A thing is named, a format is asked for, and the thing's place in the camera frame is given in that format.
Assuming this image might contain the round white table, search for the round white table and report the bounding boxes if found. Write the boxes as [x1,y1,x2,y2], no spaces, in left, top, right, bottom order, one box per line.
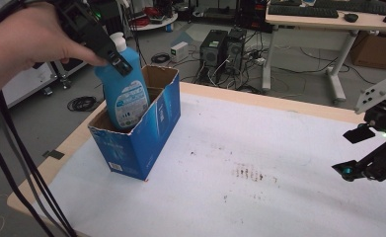
[127,6,179,33]

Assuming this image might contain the small white device box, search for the small white device box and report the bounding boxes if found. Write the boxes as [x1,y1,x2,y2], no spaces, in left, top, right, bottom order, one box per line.
[170,40,190,63]

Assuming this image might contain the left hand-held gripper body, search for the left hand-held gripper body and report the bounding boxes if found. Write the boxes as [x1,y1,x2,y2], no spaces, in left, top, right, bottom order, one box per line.
[50,0,116,62]

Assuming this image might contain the black keyboard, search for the black keyboard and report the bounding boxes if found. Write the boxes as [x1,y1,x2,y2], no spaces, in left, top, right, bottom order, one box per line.
[313,0,386,16]
[267,4,340,19]

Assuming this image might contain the black tape piece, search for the black tape piece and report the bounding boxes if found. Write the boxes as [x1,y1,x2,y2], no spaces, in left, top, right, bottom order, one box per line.
[41,149,65,161]

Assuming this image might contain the light wooden desk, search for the light wooden desk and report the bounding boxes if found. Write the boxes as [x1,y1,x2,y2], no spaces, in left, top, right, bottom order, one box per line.
[261,3,386,104]

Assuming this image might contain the black computer tower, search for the black computer tower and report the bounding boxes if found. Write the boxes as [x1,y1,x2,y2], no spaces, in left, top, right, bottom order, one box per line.
[198,29,229,85]
[224,27,248,75]

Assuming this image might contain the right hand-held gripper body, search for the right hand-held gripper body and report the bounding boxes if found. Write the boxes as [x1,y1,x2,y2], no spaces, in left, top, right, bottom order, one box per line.
[353,70,386,183]

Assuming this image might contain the coiled black cable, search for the coiled black cable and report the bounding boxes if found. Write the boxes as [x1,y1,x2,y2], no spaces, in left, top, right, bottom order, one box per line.
[66,95,99,113]
[150,52,172,65]

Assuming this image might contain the white cabinet on casters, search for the white cabinet on casters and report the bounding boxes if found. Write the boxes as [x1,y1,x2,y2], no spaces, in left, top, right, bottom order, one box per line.
[0,60,90,123]

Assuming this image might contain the blue detergent bottle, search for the blue detergent bottle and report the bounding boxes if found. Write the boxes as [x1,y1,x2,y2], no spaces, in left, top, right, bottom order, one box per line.
[94,32,151,130]

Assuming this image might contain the blue cardboard box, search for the blue cardboard box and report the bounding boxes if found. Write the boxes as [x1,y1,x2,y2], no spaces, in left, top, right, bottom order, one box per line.
[87,64,182,182]

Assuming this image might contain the brown cardboard box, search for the brown cardboard box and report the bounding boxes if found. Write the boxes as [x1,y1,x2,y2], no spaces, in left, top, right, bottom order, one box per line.
[349,31,386,72]

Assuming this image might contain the person's left hand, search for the person's left hand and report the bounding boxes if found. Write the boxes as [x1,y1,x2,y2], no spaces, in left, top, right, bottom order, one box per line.
[0,2,109,112]

